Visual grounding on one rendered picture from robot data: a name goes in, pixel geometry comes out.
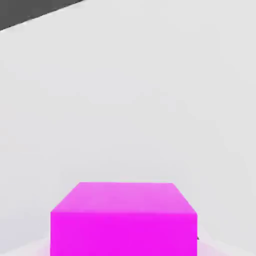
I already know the small magenta cube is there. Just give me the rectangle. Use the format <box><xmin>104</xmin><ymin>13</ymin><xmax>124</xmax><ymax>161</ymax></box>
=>
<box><xmin>49</xmin><ymin>181</ymin><xmax>198</xmax><ymax>256</ymax></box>

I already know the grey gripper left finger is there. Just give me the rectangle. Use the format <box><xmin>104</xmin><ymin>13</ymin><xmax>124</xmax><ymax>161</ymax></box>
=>
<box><xmin>5</xmin><ymin>237</ymin><xmax>51</xmax><ymax>256</ymax></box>

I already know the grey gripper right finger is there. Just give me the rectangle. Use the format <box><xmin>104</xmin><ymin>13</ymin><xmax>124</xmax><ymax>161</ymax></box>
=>
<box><xmin>196</xmin><ymin>235</ymin><xmax>224</xmax><ymax>256</ymax></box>

